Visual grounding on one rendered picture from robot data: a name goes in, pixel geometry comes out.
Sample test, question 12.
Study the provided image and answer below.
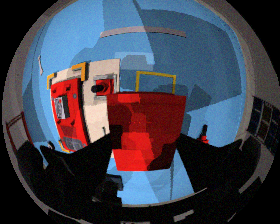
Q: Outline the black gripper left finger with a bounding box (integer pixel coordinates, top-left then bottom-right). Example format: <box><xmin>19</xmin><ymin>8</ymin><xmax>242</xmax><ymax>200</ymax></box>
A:
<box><xmin>40</xmin><ymin>133</ymin><xmax>112</xmax><ymax>202</ymax></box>

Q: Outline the yellow rectangular outline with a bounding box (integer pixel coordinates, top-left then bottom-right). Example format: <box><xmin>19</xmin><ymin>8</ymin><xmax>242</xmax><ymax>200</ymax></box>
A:
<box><xmin>136</xmin><ymin>71</ymin><xmax>176</xmax><ymax>94</ymax></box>

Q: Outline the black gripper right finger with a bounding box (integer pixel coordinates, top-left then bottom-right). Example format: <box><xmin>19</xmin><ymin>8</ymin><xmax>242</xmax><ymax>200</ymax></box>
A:
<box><xmin>176</xmin><ymin>133</ymin><xmax>242</xmax><ymax>193</ymax></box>

